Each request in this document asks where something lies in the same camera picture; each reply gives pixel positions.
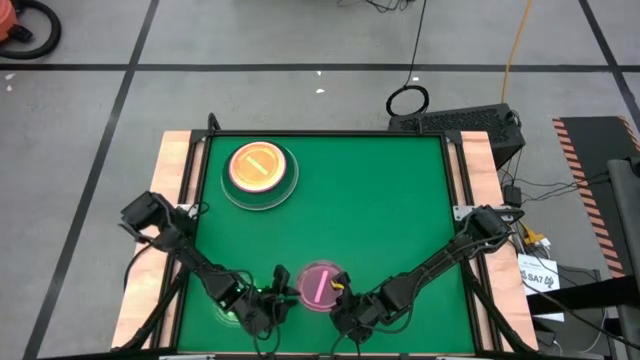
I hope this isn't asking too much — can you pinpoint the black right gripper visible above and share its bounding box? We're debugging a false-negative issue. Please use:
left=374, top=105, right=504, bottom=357
left=329, top=272, right=389, bottom=344

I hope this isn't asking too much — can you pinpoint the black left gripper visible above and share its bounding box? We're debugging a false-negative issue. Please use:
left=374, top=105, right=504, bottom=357
left=234, top=264, right=302, bottom=335

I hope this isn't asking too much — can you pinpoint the clear pink plastic plate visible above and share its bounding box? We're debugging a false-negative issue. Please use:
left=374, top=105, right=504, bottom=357
left=296, top=259, right=346, bottom=314

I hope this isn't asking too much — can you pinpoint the brown-stick clear dish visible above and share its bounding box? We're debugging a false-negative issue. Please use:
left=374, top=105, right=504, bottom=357
left=231, top=143, right=286, bottom=192

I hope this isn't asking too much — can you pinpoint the large light blue plate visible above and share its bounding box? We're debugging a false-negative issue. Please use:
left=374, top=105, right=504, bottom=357
left=220, top=141, right=300, bottom=212

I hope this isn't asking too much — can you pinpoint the green table mat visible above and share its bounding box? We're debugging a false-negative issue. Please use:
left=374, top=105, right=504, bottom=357
left=177, top=134, right=476, bottom=355

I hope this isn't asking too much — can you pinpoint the white paper label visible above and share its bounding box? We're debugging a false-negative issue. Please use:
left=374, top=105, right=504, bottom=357
left=517, top=253, right=561, bottom=296

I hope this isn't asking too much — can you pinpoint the black power adapter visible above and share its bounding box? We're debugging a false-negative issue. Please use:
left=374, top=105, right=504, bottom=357
left=502, top=184, right=524, bottom=207

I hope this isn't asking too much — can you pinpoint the yellow plug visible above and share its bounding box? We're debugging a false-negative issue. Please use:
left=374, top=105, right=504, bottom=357
left=522, top=227, right=551, bottom=251

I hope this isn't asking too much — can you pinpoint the black computer case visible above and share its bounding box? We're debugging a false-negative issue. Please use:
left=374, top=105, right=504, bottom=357
left=388, top=103, right=526, bottom=169

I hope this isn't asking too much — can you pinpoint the black side stand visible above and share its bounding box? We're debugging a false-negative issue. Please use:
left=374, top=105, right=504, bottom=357
left=524, top=264, right=621, bottom=360

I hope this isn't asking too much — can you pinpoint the black hazard-striped board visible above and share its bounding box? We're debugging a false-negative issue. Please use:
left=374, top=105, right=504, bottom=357
left=552, top=115, right=640, bottom=279

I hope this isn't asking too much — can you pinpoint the orange vacuum cleaner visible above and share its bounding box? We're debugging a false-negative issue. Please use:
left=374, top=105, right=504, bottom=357
left=0, top=0, right=19, bottom=44

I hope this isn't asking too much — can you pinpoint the black table frame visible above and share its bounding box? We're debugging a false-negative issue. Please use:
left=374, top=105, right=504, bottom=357
left=119, top=112, right=536, bottom=360

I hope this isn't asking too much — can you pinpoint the black coiled cable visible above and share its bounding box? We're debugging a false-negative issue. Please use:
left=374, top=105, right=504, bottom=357
left=385, top=0, right=430, bottom=119

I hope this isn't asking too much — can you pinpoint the yellow cable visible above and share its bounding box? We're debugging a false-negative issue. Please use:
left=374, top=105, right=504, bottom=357
left=501, top=0, right=535, bottom=105

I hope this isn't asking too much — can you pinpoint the black cable bundle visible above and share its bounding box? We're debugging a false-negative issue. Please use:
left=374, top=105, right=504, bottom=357
left=337, top=0, right=416, bottom=14

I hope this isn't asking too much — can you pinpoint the black vacuum hose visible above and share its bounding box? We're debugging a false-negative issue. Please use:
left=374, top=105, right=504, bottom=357
left=0, top=0, right=62, bottom=61

